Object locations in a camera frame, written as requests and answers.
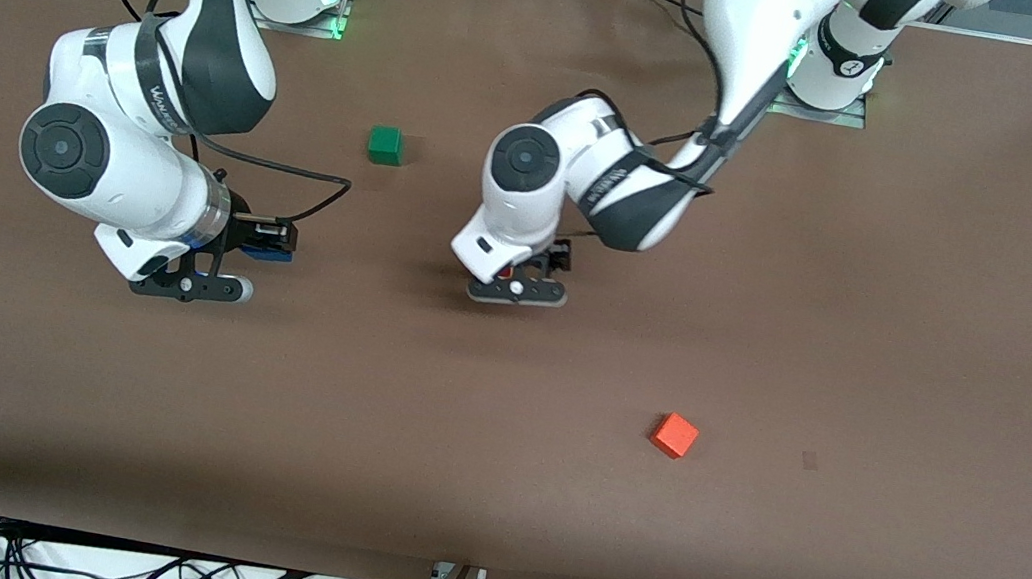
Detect blue wooden block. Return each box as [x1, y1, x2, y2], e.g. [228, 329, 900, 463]
[248, 240, 296, 266]

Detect green wooden block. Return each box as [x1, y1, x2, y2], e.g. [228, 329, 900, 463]
[365, 124, 406, 168]

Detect orange wooden block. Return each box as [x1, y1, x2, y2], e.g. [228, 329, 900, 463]
[648, 410, 702, 462]

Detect brown table cover sheet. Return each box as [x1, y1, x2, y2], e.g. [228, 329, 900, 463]
[0, 0, 1032, 579]

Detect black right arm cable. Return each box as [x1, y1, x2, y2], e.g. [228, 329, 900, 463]
[68, 0, 379, 236]

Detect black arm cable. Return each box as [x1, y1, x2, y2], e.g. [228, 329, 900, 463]
[68, 0, 379, 236]
[554, 86, 739, 258]

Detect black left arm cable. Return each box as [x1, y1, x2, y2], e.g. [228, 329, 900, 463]
[554, 86, 739, 258]

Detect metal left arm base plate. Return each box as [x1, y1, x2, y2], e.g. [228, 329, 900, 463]
[765, 58, 876, 131]

